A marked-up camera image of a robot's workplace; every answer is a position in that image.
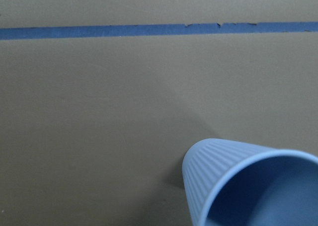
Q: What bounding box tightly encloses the blue ribbed cup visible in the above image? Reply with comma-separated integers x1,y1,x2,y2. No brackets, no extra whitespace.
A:
182,139,318,226

